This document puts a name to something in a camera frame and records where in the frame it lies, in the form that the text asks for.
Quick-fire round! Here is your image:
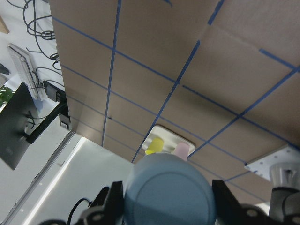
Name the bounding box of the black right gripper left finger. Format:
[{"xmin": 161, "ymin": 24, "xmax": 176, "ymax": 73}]
[{"xmin": 104, "ymin": 181, "xmax": 124, "ymax": 225}]

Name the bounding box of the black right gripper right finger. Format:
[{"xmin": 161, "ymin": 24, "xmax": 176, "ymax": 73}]
[{"xmin": 212, "ymin": 180, "xmax": 246, "ymax": 225}]

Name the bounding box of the light blue plastic cup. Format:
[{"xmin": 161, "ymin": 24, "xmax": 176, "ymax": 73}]
[{"xmin": 124, "ymin": 153, "xmax": 217, "ymax": 225}]

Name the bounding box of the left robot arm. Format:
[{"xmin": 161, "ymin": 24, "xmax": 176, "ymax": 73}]
[{"xmin": 269, "ymin": 163, "xmax": 300, "ymax": 222}]

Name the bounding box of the pink plastic cup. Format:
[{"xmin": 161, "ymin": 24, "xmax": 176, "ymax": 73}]
[{"xmin": 173, "ymin": 142, "xmax": 189, "ymax": 161}]

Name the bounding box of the yellow plastic cup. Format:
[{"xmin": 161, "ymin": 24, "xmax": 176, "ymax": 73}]
[{"xmin": 145, "ymin": 137, "xmax": 164, "ymax": 155}]

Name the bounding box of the cream plastic tray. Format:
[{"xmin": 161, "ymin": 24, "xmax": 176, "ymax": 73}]
[{"xmin": 142, "ymin": 125, "xmax": 196, "ymax": 156}]

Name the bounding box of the black monitor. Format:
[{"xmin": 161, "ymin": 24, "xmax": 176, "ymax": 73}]
[{"xmin": 0, "ymin": 83, "xmax": 67, "ymax": 170}]

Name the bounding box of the white keyboard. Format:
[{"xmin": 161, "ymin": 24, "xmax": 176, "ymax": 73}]
[{"xmin": 7, "ymin": 43, "xmax": 46, "ymax": 101}]

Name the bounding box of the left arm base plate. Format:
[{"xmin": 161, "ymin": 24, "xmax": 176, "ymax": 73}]
[{"xmin": 244, "ymin": 144, "xmax": 300, "ymax": 181}]

